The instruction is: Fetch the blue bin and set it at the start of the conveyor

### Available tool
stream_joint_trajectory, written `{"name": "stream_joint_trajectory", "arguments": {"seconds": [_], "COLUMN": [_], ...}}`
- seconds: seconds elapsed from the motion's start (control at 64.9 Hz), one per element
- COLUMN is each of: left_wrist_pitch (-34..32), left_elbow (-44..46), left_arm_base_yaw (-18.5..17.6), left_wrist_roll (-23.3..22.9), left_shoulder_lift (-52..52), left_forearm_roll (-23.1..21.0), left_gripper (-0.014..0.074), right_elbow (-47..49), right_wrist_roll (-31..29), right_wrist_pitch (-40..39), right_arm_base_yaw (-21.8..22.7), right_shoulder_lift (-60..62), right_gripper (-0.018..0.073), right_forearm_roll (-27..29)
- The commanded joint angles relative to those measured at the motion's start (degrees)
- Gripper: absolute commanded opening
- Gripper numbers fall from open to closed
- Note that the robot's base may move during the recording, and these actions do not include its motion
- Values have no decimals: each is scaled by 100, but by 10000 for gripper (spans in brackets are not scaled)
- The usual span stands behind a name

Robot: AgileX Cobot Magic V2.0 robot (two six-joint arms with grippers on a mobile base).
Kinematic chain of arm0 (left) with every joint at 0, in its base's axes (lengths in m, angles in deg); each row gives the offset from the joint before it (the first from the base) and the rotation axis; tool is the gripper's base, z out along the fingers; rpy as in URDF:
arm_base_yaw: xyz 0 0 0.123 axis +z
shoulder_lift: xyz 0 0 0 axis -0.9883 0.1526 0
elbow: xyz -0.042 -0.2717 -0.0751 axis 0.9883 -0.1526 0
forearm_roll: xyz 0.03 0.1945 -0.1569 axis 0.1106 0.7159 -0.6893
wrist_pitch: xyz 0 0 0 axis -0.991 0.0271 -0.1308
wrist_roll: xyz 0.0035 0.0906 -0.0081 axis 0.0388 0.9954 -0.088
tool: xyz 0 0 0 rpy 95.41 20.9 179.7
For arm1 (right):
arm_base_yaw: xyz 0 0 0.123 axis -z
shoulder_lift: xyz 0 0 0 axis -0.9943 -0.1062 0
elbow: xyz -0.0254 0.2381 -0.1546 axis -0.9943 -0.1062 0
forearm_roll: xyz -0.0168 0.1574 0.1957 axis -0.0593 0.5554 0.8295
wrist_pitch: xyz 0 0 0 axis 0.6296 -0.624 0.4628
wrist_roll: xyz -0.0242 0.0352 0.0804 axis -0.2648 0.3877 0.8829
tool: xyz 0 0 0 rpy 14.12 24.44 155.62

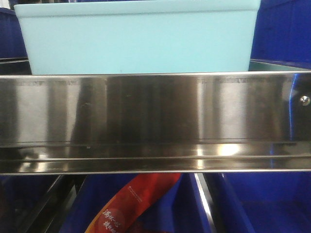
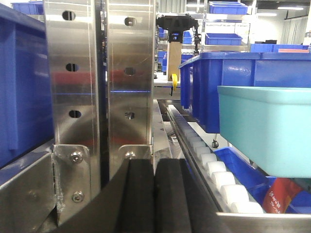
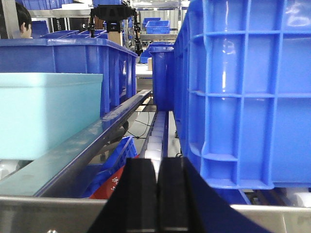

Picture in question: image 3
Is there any large blue crate right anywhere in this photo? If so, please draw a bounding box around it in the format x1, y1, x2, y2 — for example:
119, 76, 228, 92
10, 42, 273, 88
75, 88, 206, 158
174, 0, 311, 189

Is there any stainless steel shelf rail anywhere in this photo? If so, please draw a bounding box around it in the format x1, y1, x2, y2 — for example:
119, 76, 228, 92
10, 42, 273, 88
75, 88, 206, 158
0, 196, 311, 233

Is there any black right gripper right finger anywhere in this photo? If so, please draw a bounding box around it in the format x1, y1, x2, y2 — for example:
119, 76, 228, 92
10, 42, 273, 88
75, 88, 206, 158
158, 157, 268, 233

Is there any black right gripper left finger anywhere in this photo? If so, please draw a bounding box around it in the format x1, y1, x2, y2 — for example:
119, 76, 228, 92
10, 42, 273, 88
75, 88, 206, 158
88, 158, 157, 233

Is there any person with black hair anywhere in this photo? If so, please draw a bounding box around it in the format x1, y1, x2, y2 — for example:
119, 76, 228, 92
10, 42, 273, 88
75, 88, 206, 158
15, 2, 33, 39

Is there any blue bin under shelf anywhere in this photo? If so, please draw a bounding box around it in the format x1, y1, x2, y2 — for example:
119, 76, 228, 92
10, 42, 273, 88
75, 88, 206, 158
81, 136, 138, 198

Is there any black tripod camera rig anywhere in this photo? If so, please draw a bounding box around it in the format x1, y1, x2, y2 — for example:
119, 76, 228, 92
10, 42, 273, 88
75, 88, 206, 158
88, 4, 143, 56

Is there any blue crate behind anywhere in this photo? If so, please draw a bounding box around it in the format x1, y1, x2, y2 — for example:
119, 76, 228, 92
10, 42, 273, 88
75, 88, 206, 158
148, 42, 174, 111

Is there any small blue bin on shelf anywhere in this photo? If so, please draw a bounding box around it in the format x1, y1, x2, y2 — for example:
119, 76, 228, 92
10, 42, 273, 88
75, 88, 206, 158
145, 20, 170, 34

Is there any red printed package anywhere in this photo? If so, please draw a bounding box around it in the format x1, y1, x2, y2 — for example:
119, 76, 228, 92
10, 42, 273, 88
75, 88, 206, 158
89, 166, 124, 200

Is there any light cyan plastic bin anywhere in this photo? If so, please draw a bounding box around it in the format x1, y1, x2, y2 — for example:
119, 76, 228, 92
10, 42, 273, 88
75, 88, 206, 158
0, 73, 103, 160

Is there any large blue crate left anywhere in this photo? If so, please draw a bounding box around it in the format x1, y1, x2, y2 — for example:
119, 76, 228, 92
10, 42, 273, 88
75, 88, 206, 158
0, 38, 137, 115

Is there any large blue crate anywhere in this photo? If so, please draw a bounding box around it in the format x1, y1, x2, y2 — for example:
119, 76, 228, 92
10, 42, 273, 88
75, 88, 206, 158
174, 0, 311, 189
0, 38, 137, 115

